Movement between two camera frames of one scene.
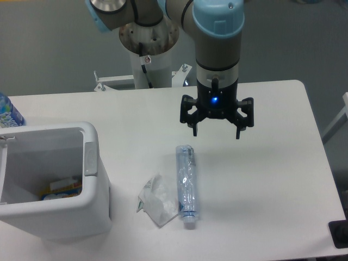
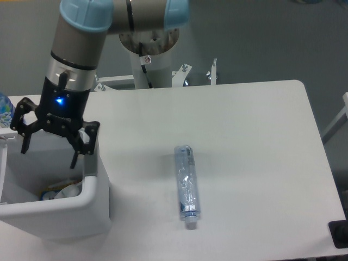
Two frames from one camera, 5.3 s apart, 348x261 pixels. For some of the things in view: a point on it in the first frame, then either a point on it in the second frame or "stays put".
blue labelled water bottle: x=10 y=115 stays put
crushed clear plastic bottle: x=186 y=173 stays put
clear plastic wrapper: x=157 y=201 -> x=72 y=191
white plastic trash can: x=32 y=156 stays put
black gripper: x=216 y=103 -> x=61 y=107
